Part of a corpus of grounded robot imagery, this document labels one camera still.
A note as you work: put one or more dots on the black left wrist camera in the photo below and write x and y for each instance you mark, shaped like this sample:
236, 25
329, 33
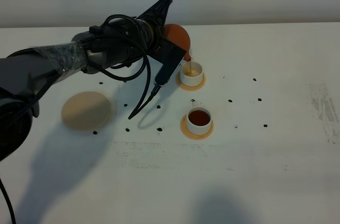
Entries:
170, 55

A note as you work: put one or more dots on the brown clay teapot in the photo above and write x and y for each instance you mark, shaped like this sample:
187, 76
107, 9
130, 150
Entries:
179, 36

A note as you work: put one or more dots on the near white teacup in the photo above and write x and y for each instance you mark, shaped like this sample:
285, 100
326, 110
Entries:
198, 120

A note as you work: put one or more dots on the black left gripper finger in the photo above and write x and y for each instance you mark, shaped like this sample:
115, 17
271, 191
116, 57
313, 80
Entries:
155, 16

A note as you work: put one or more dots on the large beige round coaster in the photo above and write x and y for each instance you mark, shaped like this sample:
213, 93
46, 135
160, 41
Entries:
86, 111

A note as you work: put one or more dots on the near orange coaster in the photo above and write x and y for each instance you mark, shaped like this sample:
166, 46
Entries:
191, 135

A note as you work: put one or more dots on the far white teacup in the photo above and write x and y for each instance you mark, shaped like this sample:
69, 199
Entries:
191, 74

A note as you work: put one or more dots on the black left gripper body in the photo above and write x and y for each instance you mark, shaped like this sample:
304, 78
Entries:
154, 30

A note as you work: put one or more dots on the white teacup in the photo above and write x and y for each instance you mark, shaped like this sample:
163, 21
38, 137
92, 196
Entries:
191, 74
198, 120

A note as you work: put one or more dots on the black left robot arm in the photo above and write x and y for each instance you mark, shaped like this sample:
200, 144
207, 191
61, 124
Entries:
27, 74

